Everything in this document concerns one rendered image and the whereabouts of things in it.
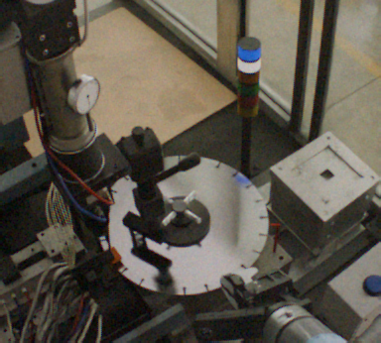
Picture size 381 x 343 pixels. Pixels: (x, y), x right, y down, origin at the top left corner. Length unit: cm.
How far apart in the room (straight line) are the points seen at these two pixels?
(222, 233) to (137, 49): 85
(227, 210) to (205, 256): 11
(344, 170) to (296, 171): 11
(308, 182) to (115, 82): 69
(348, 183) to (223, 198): 28
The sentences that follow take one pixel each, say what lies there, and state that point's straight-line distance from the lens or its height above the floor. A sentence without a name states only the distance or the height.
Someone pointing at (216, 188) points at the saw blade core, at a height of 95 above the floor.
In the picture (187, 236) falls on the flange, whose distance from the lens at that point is 112.
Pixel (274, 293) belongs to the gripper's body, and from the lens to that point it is 90.
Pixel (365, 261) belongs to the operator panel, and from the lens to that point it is 119.
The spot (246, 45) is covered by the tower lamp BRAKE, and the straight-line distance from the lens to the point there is 118.
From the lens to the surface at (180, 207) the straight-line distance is 111.
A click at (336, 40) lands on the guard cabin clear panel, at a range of 128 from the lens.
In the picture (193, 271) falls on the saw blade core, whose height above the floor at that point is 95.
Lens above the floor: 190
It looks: 48 degrees down
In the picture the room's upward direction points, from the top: straight up
